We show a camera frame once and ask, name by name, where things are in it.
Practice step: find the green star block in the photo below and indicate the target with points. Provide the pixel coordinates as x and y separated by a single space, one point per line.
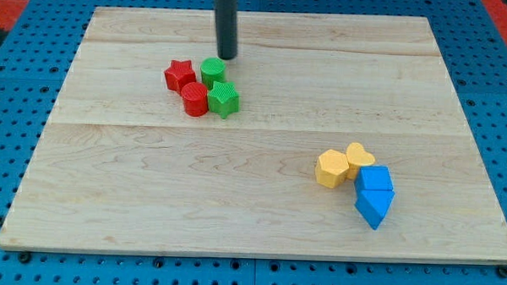
223 99

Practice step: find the red cylinder block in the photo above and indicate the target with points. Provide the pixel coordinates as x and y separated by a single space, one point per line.
195 101

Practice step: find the yellow hexagon block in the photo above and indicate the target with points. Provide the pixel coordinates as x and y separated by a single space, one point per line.
331 168

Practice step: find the green cylinder block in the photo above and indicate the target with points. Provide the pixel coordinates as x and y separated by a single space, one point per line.
212 70

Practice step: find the red star block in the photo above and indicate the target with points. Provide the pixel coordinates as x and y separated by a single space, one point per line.
179 74

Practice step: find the yellow heart block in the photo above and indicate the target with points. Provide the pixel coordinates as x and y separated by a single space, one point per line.
357 157

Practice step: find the blue cube block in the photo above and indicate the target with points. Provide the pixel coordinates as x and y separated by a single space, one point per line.
376 178

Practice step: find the blue triangle block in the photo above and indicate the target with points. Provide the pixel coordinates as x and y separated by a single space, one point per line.
374 205

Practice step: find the light wooden board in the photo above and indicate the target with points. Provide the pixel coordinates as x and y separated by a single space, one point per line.
120 169

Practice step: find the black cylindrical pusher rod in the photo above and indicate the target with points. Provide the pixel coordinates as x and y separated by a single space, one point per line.
225 12

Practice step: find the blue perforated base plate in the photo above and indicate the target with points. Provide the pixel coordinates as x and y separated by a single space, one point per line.
36 56

